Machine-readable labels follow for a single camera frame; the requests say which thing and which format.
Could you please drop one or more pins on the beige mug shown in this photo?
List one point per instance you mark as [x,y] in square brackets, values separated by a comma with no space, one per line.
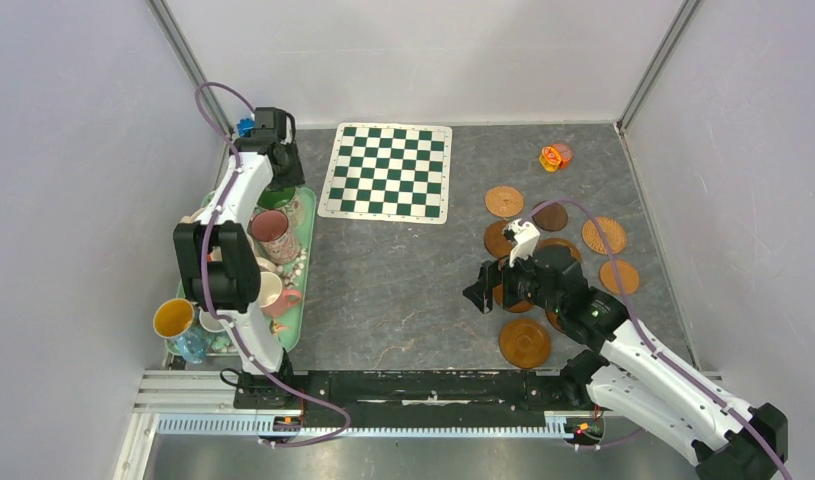
[189,219]

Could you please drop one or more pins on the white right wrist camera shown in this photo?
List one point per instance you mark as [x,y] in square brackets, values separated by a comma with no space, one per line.
[524,237]

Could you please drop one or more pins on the orange pink toy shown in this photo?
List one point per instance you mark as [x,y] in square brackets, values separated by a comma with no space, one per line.
[555,157]

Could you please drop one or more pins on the blue toy block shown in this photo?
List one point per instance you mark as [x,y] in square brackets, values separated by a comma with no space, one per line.
[244,126]

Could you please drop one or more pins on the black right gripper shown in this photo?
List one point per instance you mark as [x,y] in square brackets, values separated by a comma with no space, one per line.
[506,287]

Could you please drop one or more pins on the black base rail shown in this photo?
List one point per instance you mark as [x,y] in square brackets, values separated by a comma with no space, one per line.
[416,399]

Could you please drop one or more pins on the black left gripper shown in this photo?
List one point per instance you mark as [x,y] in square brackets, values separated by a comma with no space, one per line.
[296,177]

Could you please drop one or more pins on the green white chessboard mat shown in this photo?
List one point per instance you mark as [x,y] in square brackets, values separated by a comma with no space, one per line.
[388,172]

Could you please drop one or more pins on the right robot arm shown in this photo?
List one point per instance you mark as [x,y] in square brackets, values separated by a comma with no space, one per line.
[624,368]

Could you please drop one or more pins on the woven rattan coaster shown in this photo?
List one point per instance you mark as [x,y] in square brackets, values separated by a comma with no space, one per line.
[603,232]
[504,201]

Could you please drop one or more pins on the brown wooden ridged coaster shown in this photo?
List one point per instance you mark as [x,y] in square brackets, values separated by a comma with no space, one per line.
[496,244]
[525,343]
[557,241]
[554,321]

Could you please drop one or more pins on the pink mug cream interior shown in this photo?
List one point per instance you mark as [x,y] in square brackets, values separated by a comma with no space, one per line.
[274,299]

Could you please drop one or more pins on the yellow interior mug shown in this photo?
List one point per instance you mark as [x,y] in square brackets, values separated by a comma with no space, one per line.
[173,318]

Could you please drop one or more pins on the plain orange cork coaster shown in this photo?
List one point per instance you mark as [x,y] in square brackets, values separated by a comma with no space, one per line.
[627,274]

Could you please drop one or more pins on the green interior cartoon mug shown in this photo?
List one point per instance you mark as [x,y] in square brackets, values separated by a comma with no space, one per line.
[288,201]

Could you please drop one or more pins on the dark walnut coaster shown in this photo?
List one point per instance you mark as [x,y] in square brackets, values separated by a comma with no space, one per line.
[550,217]

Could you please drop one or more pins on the pink ghost pattern mug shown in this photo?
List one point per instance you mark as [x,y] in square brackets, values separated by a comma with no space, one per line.
[276,237]

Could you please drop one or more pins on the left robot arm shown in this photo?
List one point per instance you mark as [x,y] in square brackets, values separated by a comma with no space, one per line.
[219,273]

